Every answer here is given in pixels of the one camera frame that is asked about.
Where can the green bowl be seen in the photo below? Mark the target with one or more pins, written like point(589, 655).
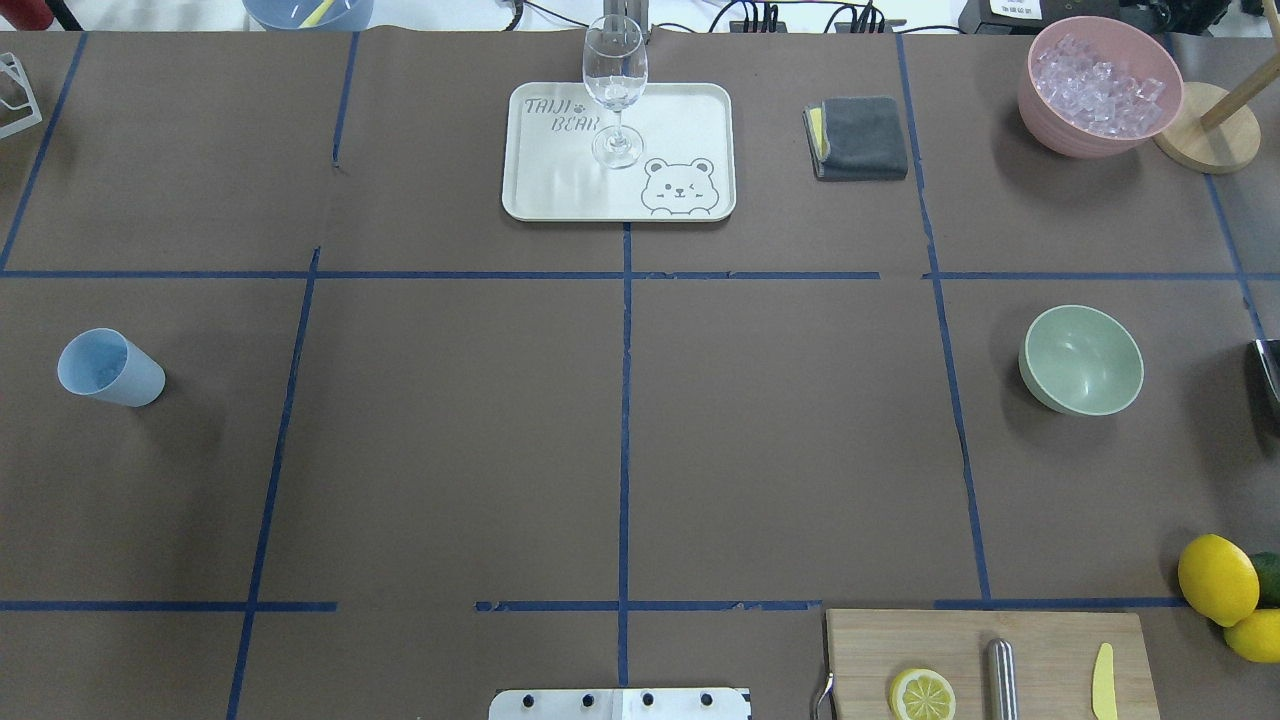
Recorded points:
point(1079, 361)

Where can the light blue plastic cup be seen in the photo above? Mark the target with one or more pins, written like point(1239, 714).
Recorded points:
point(103, 364)

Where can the blue bowl with fork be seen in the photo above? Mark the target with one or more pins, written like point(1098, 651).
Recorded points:
point(336, 16)

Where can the pink bowl with ice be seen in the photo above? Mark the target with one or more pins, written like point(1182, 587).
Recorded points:
point(1094, 87)

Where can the cream bear tray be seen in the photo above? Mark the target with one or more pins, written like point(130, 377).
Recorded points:
point(686, 173)

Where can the yellow sponge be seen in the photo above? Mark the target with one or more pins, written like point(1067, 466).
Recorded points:
point(816, 128)

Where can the grey folded cloth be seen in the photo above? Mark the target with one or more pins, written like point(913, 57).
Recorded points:
point(865, 141)

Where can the clear wine glass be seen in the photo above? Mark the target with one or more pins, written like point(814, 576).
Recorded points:
point(615, 71)

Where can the lemon half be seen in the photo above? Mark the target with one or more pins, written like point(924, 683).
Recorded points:
point(919, 693)

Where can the steel muddler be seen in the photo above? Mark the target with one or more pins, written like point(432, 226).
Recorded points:
point(1002, 682)

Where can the wooden cutting board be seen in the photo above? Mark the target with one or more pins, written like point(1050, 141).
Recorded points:
point(1054, 653)

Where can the yellow plastic knife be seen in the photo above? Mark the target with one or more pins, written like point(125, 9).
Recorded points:
point(1103, 688)

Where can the whole yellow lemon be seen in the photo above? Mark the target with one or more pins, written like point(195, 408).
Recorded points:
point(1218, 580)

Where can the wooden stand base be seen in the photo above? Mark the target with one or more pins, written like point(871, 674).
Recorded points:
point(1215, 132)

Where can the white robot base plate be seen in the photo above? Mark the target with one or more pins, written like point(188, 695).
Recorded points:
point(623, 703)

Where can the white wire cup rack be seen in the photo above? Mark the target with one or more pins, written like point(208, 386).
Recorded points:
point(19, 106)

